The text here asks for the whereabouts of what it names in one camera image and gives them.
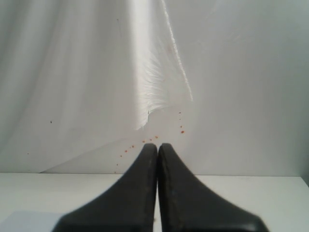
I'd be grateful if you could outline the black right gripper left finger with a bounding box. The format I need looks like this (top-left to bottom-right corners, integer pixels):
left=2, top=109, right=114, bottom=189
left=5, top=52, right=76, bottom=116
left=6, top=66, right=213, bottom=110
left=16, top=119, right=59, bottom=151
left=55, top=144, right=157, bottom=232

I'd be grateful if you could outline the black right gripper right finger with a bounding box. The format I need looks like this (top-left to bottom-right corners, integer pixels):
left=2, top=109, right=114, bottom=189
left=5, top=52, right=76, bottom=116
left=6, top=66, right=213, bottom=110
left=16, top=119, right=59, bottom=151
left=158, top=143, right=268, bottom=232

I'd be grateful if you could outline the white backdrop cloth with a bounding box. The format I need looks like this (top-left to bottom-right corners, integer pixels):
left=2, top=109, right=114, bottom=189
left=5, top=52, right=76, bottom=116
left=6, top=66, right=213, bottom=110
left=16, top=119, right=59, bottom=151
left=0, top=0, right=309, bottom=181

